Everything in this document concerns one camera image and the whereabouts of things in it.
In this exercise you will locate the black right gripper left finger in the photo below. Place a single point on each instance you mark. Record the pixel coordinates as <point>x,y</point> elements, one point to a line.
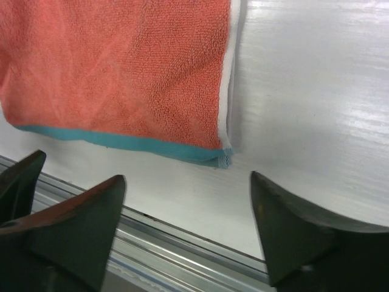
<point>64,247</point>

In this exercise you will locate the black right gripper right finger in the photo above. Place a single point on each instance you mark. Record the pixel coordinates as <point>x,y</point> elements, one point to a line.
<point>309,248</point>

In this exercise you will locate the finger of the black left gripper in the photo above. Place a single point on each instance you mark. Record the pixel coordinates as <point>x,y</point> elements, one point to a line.
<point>18,185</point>

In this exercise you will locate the orange towel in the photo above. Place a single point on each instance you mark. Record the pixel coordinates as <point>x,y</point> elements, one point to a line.
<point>151,76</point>

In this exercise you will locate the aluminium mounting rail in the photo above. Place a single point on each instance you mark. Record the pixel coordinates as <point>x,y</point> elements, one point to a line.
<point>158,256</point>

